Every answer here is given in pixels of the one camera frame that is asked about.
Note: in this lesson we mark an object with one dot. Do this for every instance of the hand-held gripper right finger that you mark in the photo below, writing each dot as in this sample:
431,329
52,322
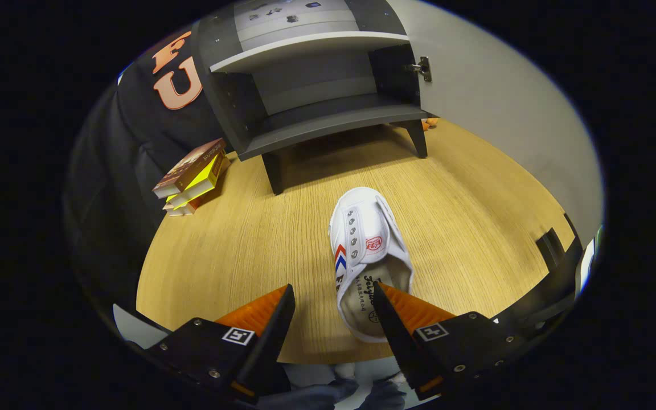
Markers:
396,341

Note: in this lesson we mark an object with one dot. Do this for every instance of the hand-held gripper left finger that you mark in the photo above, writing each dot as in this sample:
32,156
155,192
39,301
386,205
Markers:
271,341

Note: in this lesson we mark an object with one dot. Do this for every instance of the white canvas shoe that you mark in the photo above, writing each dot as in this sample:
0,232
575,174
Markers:
368,228

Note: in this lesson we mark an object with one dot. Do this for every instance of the dark grey shoe cabinet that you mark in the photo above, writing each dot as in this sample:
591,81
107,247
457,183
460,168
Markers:
316,122

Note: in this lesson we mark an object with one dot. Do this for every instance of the beige shoe cabinet door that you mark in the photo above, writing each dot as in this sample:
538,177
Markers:
504,102

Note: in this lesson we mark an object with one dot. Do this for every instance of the metal door hinge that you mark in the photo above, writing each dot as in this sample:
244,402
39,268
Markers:
422,68

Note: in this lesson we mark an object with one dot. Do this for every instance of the person's grey clothing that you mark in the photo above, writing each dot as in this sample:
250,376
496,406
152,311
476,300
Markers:
316,393

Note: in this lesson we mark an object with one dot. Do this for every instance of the red cover book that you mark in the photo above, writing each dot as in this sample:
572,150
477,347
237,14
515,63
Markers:
188,208

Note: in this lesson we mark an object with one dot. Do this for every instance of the yellow cover book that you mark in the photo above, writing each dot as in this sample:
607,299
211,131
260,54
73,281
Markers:
205,179

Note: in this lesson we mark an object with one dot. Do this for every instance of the brown cover book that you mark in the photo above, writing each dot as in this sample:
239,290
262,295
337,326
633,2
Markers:
191,165

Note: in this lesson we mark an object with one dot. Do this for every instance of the black backdrop cloth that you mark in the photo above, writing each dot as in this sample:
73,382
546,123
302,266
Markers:
111,199

